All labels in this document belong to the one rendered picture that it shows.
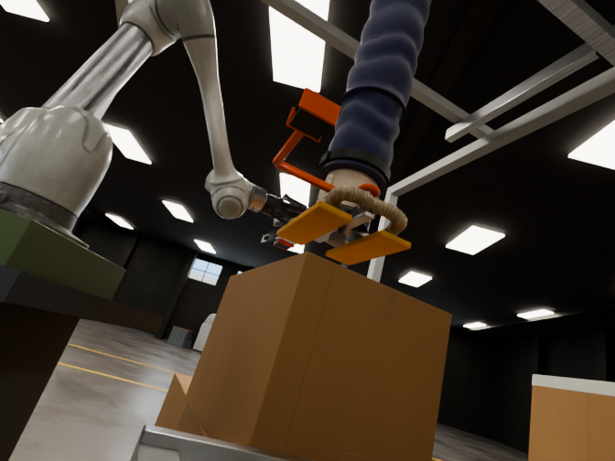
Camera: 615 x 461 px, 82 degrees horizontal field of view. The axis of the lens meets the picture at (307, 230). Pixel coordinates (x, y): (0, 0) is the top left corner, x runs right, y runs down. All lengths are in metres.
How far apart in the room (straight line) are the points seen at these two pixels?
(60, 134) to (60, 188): 0.11
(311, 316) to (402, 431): 0.30
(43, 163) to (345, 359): 0.69
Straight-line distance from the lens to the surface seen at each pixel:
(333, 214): 0.89
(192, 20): 1.22
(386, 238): 0.96
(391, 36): 1.41
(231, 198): 1.05
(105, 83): 1.17
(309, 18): 3.29
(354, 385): 0.74
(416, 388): 0.84
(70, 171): 0.85
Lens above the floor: 0.74
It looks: 20 degrees up
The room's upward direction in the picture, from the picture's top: 17 degrees clockwise
